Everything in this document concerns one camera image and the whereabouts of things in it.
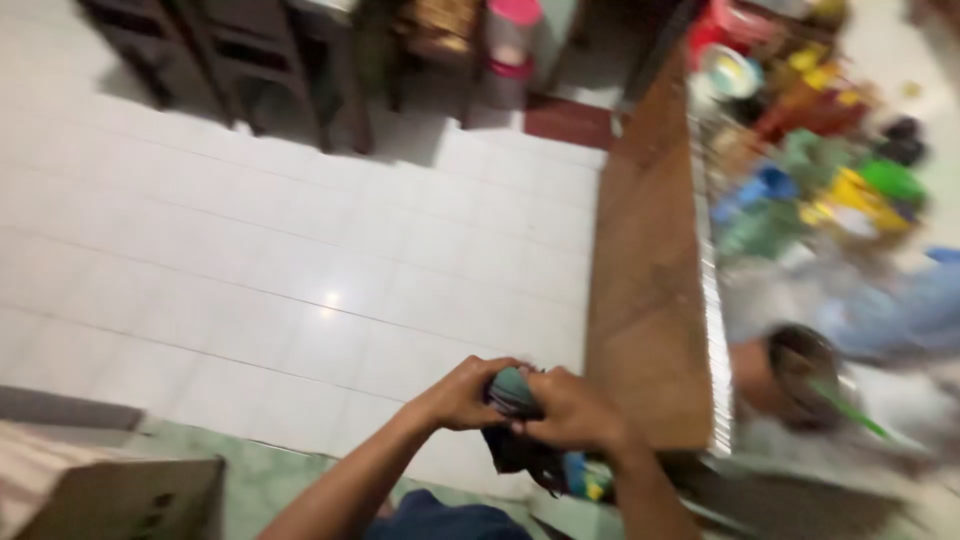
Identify dark wooden chair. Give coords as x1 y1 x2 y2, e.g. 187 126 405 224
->
78 0 331 151

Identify dark wooden table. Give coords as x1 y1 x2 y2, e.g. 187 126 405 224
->
285 0 376 156

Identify brown wooden counter cabinet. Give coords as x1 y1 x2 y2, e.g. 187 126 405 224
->
583 37 732 459

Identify clear jar with pink lid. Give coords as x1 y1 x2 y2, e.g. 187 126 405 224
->
480 0 545 110

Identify person's dark blue shorts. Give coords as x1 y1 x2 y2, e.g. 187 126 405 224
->
363 489 535 540

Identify green utensil handle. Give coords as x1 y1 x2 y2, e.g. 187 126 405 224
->
808 378 894 442

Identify person's left hand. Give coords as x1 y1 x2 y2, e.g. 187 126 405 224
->
422 355 531 432

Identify round dark pan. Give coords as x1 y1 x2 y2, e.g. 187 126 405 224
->
731 322 849 435

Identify cardboard box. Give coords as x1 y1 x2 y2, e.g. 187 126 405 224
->
0 420 228 540

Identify light blue cloth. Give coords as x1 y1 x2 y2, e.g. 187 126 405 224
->
813 247 960 369

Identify dark cloth bundle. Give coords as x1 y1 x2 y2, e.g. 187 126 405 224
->
480 366 575 498

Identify person's right hand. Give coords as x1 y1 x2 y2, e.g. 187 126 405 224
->
519 366 630 456

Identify brown woven basket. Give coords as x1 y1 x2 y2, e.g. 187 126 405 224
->
393 0 481 65

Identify heap of colourful kitchen items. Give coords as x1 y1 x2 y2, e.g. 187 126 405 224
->
686 0 931 264

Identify red floor mat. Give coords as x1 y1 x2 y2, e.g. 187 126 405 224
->
522 93 624 151

